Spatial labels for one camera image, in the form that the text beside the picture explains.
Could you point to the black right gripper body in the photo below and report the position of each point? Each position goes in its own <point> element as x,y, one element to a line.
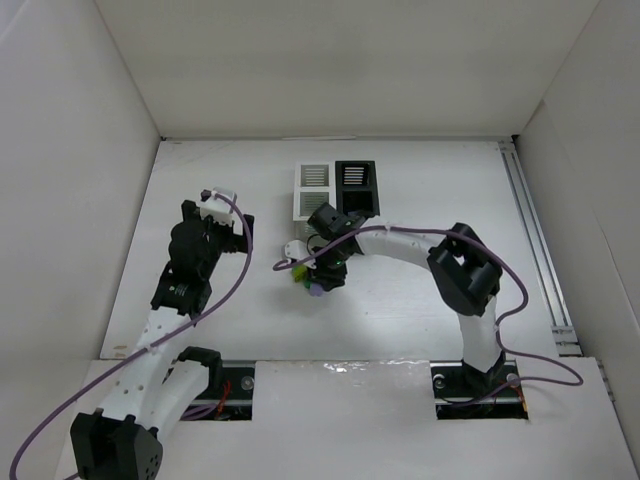
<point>325,272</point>

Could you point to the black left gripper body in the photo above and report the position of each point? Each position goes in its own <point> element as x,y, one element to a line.
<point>220,230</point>

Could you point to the purple lego brick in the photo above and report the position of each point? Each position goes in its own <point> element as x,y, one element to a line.
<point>316,290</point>

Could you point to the green lego stack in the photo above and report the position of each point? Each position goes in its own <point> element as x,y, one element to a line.
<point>301,275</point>

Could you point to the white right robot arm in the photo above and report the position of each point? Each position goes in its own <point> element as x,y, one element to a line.
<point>466,278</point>

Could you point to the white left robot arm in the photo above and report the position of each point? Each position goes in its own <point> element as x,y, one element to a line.
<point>123,438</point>

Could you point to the white two-slot container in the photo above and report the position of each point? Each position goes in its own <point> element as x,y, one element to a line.
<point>314,185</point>

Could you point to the black two-slot container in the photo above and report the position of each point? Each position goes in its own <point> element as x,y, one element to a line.
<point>357,187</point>

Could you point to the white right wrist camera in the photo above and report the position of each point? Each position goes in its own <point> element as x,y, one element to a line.
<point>295,250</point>

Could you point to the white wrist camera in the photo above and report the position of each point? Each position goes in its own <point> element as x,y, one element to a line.
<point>215,209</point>
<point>295,250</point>

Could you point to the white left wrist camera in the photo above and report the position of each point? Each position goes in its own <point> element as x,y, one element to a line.
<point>215,209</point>

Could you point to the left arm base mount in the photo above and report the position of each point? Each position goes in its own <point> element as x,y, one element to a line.
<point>232,400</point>

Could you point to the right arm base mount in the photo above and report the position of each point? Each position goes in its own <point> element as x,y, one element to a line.
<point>460,394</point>

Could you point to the aluminium rail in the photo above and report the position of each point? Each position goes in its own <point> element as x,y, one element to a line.
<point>562,328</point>

